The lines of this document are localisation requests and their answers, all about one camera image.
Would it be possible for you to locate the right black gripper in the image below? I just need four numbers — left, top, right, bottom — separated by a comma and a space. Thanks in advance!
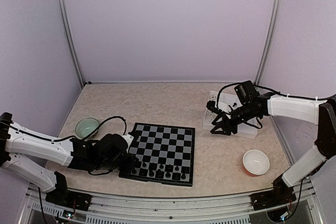
211, 102, 259, 135

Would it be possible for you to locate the black grey chessboard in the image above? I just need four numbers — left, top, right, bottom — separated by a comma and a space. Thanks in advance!
121, 123, 195, 187

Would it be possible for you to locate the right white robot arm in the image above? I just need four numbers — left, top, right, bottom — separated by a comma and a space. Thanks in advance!
206, 80, 335, 205

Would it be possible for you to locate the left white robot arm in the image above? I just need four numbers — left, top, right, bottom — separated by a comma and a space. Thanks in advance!
1, 112, 138, 206

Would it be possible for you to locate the white chess pieces pile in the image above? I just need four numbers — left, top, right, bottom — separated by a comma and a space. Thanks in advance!
207, 95, 217, 123

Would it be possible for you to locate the white plastic piece tray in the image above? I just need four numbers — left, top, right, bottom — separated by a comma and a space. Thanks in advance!
203, 91, 258, 139

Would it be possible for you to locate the white orange bowl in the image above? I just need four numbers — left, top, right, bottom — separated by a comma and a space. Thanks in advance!
242, 150, 270, 176

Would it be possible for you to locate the green glass bowl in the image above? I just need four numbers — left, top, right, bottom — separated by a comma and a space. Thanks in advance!
75, 118, 99, 138

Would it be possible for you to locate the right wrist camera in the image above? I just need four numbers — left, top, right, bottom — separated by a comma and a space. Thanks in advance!
206, 100, 229, 115

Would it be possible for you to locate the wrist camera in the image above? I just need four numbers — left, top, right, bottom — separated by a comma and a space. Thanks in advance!
122, 132, 139, 147
206, 100, 229, 115

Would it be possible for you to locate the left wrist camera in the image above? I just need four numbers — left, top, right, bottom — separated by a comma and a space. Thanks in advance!
122, 132, 139, 147

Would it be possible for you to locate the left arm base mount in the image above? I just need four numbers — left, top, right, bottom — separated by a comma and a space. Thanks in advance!
46, 190, 92, 211

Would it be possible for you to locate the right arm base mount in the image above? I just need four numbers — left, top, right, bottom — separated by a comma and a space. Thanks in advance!
250, 190, 297, 210

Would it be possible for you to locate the right aluminium frame post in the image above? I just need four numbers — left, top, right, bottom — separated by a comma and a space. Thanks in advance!
254, 0, 281, 84

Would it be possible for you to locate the aluminium frame post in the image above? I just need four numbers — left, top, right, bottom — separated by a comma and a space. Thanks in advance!
57, 0, 86, 89
254, 0, 281, 84

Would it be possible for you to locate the aluminium front rail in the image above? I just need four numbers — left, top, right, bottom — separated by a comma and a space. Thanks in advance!
25, 179, 318, 224

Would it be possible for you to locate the left aluminium frame post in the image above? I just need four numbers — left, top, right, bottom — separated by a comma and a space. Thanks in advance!
57, 0, 86, 89

